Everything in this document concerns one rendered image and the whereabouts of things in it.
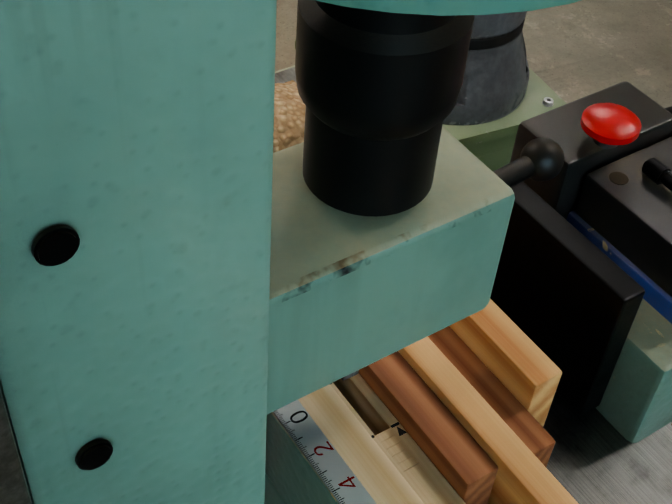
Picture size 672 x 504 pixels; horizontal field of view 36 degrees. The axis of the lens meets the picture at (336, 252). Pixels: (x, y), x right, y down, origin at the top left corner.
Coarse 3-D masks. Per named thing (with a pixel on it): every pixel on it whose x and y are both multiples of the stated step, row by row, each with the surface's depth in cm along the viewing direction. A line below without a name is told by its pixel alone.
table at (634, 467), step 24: (288, 72) 74; (552, 408) 54; (552, 432) 53; (576, 432) 53; (600, 432) 54; (552, 456) 52; (576, 456) 52; (600, 456) 52; (624, 456) 53; (648, 456) 53; (576, 480) 51; (600, 480) 51; (624, 480) 52; (648, 480) 52
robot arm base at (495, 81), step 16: (512, 32) 112; (480, 48) 111; (496, 48) 112; (512, 48) 114; (480, 64) 112; (496, 64) 113; (512, 64) 114; (464, 80) 112; (480, 80) 113; (496, 80) 113; (512, 80) 115; (528, 80) 119; (464, 96) 113; (480, 96) 113; (496, 96) 114; (512, 96) 116; (464, 112) 114; (480, 112) 114; (496, 112) 115
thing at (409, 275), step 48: (288, 192) 40; (432, 192) 40; (480, 192) 40; (288, 240) 38; (336, 240) 38; (384, 240) 38; (432, 240) 39; (480, 240) 41; (288, 288) 36; (336, 288) 38; (384, 288) 40; (432, 288) 42; (480, 288) 44; (288, 336) 38; (336, 336) 40; (384, 336) 42; (288, 384) 40
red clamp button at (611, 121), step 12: (588, 108) 53; (600, 108) 52; (612, 108) 52; (624, 108) 53; (588, 120) 52; (600, 120) 52; (612, 120) 52; (624, 120) 52; (636, 120) 52; (588, 132) 52; (600, 132) 51; (612, 132) 51; (624, 132) 51; (636, 132) 52; (612, 144) 51; (624, 144) 52
